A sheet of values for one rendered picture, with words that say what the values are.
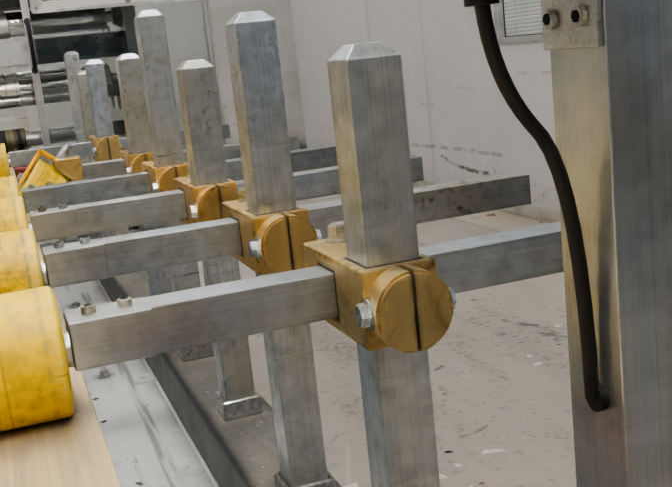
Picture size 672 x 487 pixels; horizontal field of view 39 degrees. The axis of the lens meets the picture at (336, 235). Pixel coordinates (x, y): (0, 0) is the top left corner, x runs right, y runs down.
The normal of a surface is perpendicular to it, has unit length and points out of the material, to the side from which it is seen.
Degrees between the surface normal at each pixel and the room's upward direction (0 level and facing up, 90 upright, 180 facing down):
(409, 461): 90
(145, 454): 0
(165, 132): 90
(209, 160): 90
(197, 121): 90
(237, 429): 0
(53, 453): 0
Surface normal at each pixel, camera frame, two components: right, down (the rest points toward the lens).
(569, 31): -0.93, 0.16
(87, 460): -0.11, -0.98
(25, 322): 0.17, -0.59
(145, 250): 0.34, 0.15
